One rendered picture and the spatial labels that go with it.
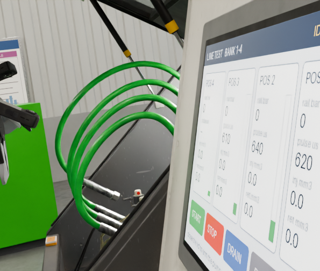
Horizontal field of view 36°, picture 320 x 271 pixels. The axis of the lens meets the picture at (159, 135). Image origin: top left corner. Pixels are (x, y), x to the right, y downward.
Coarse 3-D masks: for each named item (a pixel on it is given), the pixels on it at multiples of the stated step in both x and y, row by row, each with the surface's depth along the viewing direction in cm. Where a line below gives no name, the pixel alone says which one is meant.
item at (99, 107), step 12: (132, 84) 109; (144, 84) 110; (156, 84) 111; (168, 84) 111; (108, 96) 109; (96, 108) 108; (84, 120) 108; (72, 144) 108; (72, 156) 108; (96, 204) 111; (108, 216) 111; (120, 216) 112
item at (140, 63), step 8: (128, 64) 117; (136, 64) 117; (144, 64) 118; (152, 64) 118; (160, 64) 118; (104, 72) 116; (112, 72) 116; (168, 72) 119; (176, 72) 119; (96, 80) 116; (88, 88) 116; (80, 96) 115; (72, 104) 115; (64, 112) 115; (64, 120) 115; (56, 136) 115; (56, 144) 115; (56, 152) 116; (64, 160) 117; (64, 168) 116
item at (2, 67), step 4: (0, 64) 117; (4, 64) 117; (8, 64) 117; (12, 64) 119; (0, 68) 117; (4, 68) 117; (8, 68) 117; (12, 68) 118; (0, 72) 117; (4, 72) 117; (8, 72) 118; (12, 72) 119; (16, 72) 120; (0, 76) 119; (4, 76) 119; (8, 76) 119; (0, 80) 121
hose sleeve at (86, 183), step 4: (84, 180) 117; (88, 180) 118; (84, 184) 117; (88, 184) 117; (92, 184) 118; (96, 184) 118; (92, 188) 118; (96, 188) 118; (100, 188) 118; (104, 188) 119; (100, 192) 118; (104, 192) 118; (108, 192) 119; (112, 192) 119; (108, 196) 119
